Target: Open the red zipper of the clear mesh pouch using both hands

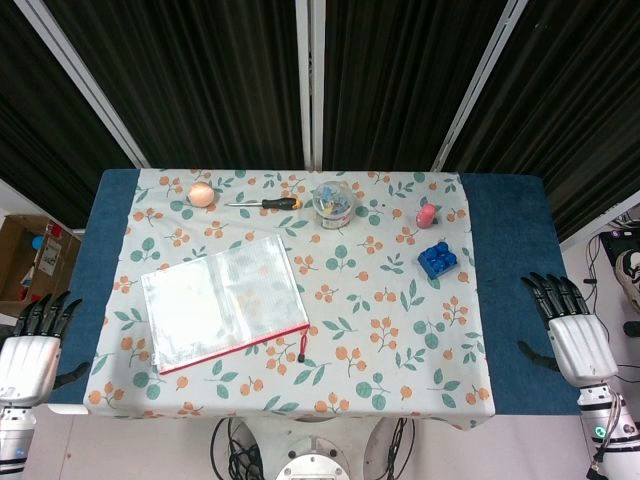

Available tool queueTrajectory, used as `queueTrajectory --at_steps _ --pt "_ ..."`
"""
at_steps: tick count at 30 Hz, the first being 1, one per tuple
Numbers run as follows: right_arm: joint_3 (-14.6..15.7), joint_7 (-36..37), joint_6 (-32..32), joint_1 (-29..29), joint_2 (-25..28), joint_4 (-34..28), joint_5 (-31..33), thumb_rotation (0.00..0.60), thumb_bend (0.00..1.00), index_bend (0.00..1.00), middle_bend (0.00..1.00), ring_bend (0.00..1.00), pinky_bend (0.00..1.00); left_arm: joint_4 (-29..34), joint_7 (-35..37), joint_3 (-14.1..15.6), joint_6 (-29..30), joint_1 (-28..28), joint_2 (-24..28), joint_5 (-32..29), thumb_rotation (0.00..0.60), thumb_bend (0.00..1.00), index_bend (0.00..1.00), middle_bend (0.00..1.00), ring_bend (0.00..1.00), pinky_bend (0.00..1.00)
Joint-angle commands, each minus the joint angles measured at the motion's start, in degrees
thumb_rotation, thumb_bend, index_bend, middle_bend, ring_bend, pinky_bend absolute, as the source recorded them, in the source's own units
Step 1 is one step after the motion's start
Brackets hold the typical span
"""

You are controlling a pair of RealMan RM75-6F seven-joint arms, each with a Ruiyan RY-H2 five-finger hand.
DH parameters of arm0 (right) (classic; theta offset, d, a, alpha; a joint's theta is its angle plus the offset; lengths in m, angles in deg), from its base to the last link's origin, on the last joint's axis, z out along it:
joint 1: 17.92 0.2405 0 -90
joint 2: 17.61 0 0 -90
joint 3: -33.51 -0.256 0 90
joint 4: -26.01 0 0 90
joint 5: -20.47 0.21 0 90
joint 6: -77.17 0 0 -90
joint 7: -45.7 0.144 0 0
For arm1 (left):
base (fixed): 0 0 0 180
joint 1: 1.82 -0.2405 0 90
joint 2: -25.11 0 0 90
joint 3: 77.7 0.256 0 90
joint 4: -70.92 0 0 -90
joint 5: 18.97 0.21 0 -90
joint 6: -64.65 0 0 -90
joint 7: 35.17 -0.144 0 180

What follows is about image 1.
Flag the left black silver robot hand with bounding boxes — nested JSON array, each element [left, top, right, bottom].
[[0, 292, 92, 407]]

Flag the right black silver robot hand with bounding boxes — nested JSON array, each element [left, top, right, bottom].
[[517, 272, 619, 389]]

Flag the clear zipper pouch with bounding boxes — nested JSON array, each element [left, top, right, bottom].
[[140, 234, 311, 376]]

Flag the grey round robot base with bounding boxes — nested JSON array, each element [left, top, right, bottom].
[[274, 434, 351, 480]]

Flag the blue building block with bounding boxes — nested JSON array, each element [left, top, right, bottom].
[[417, 240, 460, 280]]

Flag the white black sneaker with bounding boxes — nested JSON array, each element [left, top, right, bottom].
[[613, 249, 640, 314]]

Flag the brown cardboard box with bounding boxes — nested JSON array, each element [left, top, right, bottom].
[[0, 214, 82, 324]]

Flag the blue felt table cover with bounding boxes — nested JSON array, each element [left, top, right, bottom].
[[38, 168, 581, 416]]

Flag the pink toy bottle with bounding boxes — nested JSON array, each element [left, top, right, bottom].
[[415, 202, 439, 231]]

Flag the floral print tablecloth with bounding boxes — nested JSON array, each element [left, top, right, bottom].
[[82, 168, 497, 431]]

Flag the peach coloured ball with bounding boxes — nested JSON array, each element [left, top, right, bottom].
[[188, 182, 216, 208]]

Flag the clear jar of pins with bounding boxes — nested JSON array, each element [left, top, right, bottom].
[[312, 180, 357, 231]]

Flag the black floor cables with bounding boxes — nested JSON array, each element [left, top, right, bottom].
[[582, 209, 640, 336]]

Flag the black cable bundle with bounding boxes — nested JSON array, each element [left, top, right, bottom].
[[364, 417, 417, 480], [209, 417, 266, 480]]

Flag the white partition frame post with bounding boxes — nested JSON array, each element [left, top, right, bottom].
[[13, 0, 150, 170], [432, 0, 530, 171], [294, 0, 327, 171]]

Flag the black handled screwdriver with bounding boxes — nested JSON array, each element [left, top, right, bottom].
[[224, 196, 304, 211]]

